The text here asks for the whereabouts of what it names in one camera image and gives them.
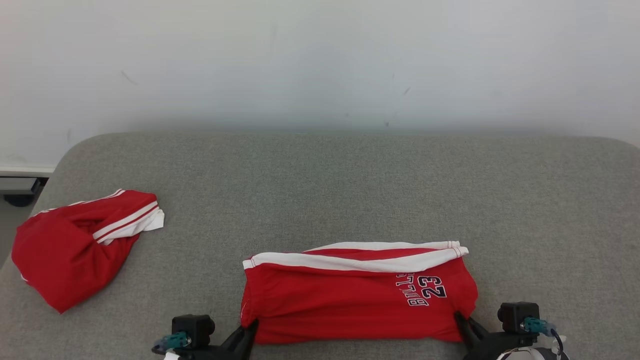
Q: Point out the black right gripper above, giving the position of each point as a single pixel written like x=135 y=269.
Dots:
x=495 y=345

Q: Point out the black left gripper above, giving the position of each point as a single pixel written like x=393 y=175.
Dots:
x=200 y=355

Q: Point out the red shorts with white stripe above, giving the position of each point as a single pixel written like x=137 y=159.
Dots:
x=340 y=305

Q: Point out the red jersey with white trim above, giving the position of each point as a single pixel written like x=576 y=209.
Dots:
x=65 y=255

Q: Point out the white baseboard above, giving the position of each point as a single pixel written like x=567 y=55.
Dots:
x=25 y=170

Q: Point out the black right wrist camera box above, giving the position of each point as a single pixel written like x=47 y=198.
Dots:
x=515 y=316

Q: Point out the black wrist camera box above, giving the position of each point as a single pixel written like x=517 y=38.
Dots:
x=194 y=327
x=515 y=316

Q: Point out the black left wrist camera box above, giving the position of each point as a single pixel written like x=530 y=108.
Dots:
x=194 y=327

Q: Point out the black frame foot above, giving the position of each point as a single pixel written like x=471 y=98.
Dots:
x=20 y=200

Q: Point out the grey metal frame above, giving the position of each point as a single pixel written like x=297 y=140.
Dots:
x=17 y=185

